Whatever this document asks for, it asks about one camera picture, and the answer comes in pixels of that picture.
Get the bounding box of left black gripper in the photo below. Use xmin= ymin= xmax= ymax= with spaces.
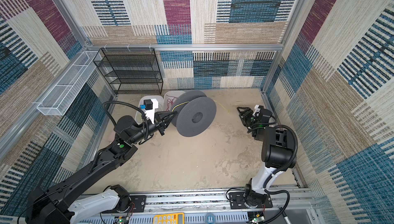
xmin=129 ymin=111 xmax=175 ymax=147

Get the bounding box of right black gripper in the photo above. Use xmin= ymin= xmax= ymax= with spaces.
xmin=236 ymin=106 xmax=259 ymax=128

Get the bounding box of yellow cable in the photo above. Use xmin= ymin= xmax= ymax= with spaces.
xmin=171 ymin=99 xmax=230 ymax=114

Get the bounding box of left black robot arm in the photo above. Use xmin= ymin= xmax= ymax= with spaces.
xmin=20 ymin=99 xmax=177 ymax=224

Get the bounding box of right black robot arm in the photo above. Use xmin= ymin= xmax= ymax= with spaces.
xmin=226 ymin=105 xmax=298 ymax=209

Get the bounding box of pink eraser block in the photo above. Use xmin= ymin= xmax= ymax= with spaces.
xmin=108 ymin=131 xmax=116 ymax=143

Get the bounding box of yellow calculator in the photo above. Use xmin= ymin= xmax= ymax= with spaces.
xmin=152 ymin=213 xmax=185 ymax=224

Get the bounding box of blue tape roll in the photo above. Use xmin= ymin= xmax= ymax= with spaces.
xmin=204 ymin=213 xmax=216 ymax=224

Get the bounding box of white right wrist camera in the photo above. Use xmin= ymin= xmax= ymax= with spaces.
xmin=253 ymin=105 xmax=264 ymax=121

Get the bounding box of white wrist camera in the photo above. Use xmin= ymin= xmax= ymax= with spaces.
xmin=139 ymin=98 xmax=159 ymax=123
xmin=253 ymin=105 xmax=264 ymax=121

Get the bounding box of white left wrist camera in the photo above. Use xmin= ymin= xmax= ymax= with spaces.
xmin=139 ymin=98 xmax=159 ymax=123

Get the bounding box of white tray with red cable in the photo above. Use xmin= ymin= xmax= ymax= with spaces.
xmin=163 ymin=90 xmax=185 ymax=111

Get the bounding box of white tray with yellow cables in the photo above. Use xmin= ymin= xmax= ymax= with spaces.
xmin=134 ymin=95 xmax=164 ymax=125

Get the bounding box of aluminium horizontal back rail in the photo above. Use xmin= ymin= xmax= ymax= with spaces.
xmin=87 ymin=44 xmax=284 ymax=52

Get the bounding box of black wire mesh shelf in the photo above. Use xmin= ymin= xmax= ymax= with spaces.
xmin=93 ymin=48 xmax=164 ymax=94

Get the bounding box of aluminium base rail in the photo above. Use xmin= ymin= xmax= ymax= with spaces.
xmin=52 ymin=186 xmax=315 ymax=224

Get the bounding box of white wire mesh basket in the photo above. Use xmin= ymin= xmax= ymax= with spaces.
xmin=37 ymin=51 xmax=98 ymax=116

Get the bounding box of aluminium corner post right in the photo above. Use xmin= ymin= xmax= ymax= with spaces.
xmin=260 ymin=0 xmax=324 ymax=93

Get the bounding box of aluminium corner post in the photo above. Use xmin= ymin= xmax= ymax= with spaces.
xmin=52 ymin=0 xmax=88 ymax=48
xmin=260 ymin=0 xmax=324 ymax=93

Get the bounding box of aluminium corner post left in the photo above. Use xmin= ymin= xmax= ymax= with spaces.
xmin=52 ymin=0 xmax=88 ymax=48

